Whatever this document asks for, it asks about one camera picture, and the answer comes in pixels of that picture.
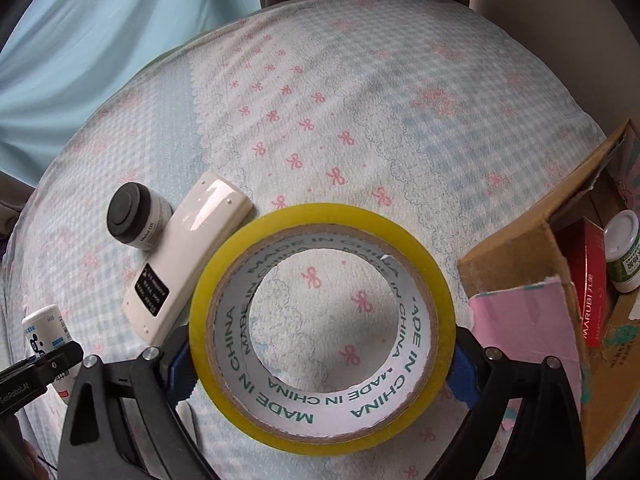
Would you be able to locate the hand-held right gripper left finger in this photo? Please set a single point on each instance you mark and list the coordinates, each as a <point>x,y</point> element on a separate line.
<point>176,366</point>

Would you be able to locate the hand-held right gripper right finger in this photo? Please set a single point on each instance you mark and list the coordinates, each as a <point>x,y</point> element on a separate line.
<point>462,367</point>

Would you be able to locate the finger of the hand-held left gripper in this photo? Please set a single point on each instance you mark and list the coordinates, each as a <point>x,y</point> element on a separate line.
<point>40,367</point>

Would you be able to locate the white bottle with blue print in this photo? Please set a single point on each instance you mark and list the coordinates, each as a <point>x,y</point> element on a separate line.
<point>46,342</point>

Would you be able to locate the cardboard box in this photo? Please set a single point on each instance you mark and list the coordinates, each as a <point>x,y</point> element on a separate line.
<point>565,305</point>

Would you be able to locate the yellow packing tape roll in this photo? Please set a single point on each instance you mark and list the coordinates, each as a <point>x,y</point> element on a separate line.
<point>322,329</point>

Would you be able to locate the white remote control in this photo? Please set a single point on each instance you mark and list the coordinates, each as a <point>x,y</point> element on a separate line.
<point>187,257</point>

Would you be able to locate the red box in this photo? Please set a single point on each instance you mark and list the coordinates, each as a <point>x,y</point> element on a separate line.
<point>592,285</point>

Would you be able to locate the small jar with black lid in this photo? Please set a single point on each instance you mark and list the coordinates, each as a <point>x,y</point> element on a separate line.
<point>134,213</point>

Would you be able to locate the white bottle with green label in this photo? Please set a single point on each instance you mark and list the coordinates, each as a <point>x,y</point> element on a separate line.
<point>624,250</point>

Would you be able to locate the checked bed sheet with bows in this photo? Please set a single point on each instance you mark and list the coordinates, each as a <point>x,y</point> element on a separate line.
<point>350,135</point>

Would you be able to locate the light blue pillow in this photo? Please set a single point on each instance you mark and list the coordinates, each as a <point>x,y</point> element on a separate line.
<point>100,45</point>

